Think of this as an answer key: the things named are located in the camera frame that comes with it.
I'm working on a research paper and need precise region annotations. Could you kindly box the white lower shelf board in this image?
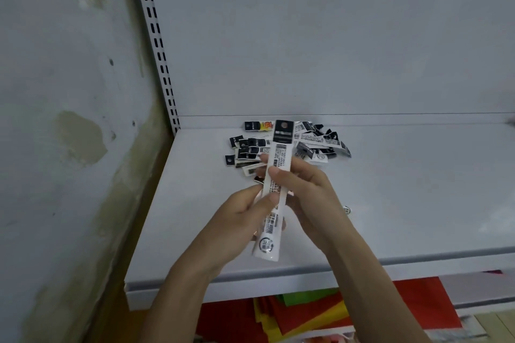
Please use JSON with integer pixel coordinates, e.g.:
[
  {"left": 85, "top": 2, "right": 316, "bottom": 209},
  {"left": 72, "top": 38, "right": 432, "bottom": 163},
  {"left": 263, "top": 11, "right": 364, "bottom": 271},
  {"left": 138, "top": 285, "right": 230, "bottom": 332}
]
[{"left": 438, "top": 271, "right": 515, "bottom": 315}]

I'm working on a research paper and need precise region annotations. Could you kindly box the green paper sheet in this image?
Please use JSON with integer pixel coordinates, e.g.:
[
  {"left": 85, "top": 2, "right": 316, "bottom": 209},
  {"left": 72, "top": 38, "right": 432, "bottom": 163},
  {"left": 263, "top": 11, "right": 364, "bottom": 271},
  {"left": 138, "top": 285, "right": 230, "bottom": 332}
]
[{"left": 277, "top": 288, "right": 341, "bottom": 307}]

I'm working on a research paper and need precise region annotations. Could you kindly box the red paper sheet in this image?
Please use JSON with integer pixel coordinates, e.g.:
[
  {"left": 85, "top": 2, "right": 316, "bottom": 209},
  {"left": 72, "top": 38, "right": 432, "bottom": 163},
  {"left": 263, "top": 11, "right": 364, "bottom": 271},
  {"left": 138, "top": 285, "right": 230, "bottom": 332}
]
[{"left": 196, "top": 276, "right": 464, "bottom": 337}]

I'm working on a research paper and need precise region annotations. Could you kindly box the white metal shelf board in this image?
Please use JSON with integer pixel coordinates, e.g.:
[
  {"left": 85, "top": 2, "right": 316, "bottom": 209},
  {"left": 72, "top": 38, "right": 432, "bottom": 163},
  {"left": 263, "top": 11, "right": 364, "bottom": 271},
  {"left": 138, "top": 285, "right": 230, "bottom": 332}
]
[{"left": 123, "top": 114, "right": 515, "bottom": 311}]

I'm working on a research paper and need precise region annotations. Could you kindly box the person's right hand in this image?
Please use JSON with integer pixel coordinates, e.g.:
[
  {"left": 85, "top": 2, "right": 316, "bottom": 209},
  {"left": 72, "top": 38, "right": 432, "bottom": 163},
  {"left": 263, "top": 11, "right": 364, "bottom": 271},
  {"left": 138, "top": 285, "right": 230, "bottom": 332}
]
[{"left": 260, "top": 153, "right": 359, "bottom": 256}]

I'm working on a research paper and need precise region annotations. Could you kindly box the long white black-topped packet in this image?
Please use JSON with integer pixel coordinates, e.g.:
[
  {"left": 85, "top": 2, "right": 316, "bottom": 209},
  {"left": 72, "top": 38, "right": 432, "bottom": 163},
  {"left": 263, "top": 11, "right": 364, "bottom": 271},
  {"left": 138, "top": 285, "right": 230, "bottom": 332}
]
[{"left": 252, "top": 120, "right": 297, "bottom": 262}]

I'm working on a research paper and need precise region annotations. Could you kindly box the white shelf back panel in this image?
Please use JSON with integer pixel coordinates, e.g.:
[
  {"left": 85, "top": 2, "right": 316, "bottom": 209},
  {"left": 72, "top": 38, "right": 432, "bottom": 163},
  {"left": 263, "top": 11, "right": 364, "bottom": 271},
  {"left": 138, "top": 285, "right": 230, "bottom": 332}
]
[{"left": 143, "top": 0, "right": 515, "bottom": 118}]

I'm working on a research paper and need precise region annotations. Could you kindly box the yellow paper sheet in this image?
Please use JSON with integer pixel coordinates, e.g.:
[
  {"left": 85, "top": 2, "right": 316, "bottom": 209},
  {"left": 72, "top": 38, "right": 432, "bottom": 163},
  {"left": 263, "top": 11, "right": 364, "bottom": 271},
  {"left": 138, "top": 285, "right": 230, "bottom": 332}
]
[{"left": 253, "top": 298, "right": 351, "bottom": 343}]

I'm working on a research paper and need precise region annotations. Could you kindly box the white perforated shelf upright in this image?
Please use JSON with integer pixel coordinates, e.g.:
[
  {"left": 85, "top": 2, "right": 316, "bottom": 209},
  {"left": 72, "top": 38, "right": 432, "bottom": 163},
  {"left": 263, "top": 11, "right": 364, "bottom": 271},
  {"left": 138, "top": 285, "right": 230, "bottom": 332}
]
[{"left": 129, "top": 0, "right": 182, "bottom": 135}]

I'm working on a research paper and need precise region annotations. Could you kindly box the person's right forearm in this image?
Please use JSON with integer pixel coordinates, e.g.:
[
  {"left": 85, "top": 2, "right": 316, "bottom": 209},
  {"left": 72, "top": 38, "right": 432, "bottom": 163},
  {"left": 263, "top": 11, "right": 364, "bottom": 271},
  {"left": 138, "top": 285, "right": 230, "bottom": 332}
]
[{"left": 322, "top": 228, "right": 434, "bottom": 343}]

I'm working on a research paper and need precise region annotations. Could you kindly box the person's left forearm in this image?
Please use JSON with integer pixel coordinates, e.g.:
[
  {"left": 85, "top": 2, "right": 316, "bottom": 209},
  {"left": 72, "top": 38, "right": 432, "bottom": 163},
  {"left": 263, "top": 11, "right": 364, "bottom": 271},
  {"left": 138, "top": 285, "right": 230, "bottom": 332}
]
[{"left": 137, "top": 259, "right": 226, "bottom": 343}]

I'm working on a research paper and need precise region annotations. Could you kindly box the person's left hand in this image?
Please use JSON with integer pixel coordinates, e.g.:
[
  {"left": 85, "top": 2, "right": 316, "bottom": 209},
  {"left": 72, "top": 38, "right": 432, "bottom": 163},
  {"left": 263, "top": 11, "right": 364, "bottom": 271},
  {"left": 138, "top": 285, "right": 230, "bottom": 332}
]
[{"left": 176, "top": 185, "right": 288, "bottom": 277}]

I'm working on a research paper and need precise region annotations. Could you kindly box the pile of small printed packets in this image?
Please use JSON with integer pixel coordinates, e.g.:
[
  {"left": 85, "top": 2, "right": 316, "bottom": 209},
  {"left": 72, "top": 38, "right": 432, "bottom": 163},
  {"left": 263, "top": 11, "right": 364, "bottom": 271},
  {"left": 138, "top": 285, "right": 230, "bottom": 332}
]
[{"left": 225, "top": 118, "right": 353, "bottom": 185}]

